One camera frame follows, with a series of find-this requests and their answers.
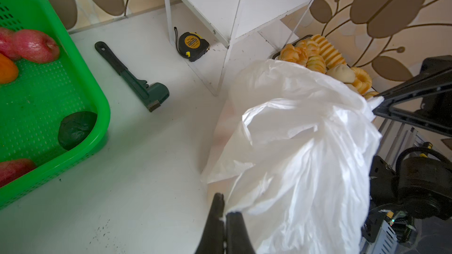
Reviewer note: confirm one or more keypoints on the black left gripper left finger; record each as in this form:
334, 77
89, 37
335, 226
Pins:
212, 240

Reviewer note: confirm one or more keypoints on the right green fruit basket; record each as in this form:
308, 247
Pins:
33, 106

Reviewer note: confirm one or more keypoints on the black yellow tape measure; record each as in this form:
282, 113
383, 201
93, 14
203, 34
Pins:
190, 45

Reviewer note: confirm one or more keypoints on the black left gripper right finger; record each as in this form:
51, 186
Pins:
237, 239

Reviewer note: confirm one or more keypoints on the orange fruit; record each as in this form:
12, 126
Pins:
8, 70

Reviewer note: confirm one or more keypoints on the dark green pipe wrench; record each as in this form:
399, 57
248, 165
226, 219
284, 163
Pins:
152, 96

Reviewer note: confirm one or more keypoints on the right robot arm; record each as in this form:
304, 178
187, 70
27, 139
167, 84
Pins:
420, 184

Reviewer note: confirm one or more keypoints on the white plastic bag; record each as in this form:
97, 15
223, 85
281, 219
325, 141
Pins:
292, 152

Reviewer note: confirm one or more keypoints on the white two-tier shelf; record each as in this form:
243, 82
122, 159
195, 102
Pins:
233, 20

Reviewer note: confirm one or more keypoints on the bread tray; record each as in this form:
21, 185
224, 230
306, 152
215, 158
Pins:
317, 54

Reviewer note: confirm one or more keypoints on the dark green avocado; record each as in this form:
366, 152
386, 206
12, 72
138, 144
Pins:
75, 128

